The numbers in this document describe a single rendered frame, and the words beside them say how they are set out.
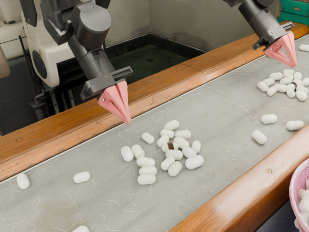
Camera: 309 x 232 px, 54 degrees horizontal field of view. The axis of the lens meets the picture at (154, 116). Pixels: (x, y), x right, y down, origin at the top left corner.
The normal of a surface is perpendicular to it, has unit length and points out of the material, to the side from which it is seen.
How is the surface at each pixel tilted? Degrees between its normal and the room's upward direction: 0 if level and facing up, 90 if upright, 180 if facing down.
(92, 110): 0
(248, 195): 0
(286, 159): 0
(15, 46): 90
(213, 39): 90
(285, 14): 89
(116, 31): 89
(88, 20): 41
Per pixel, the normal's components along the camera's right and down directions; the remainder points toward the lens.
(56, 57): 0.66, 0.51
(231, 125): -0.05, -0.83
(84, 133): 0.41, -0.30
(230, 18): -0.75, 0.40
